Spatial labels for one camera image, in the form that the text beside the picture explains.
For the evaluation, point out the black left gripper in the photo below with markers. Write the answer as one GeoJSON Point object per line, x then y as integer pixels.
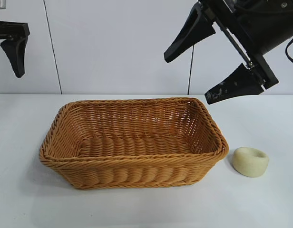
{"type": "Point", "coordinates": [11, 29]}

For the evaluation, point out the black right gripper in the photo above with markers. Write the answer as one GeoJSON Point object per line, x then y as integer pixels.
{"type": "Point", "coordinates": [263, 23]}

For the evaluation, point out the pale yellow egg yolk pastry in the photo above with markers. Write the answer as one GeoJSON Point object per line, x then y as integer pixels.
{"type": "Point", "coordinates": [250, 162]}

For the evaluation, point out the woven wicker rectangular basket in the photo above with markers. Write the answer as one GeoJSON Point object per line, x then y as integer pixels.
{"type": "Point", "coordinates": [137, 147]}

